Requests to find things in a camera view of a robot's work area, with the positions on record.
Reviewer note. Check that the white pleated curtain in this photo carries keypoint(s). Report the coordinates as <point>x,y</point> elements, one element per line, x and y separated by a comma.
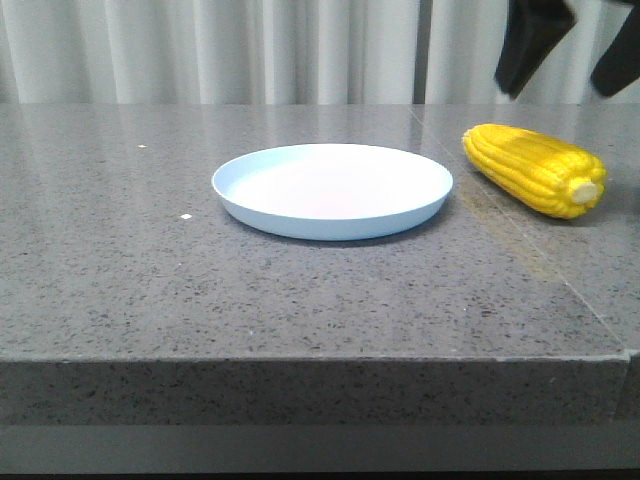
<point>252,52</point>

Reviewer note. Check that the yellow corn cob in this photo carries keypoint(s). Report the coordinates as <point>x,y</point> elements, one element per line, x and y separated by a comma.
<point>551,176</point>

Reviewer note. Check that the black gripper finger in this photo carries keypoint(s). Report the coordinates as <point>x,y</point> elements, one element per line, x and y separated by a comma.
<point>533,29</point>
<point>618,67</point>

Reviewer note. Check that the light blue round plate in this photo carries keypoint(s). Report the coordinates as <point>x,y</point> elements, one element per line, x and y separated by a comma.
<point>332,192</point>

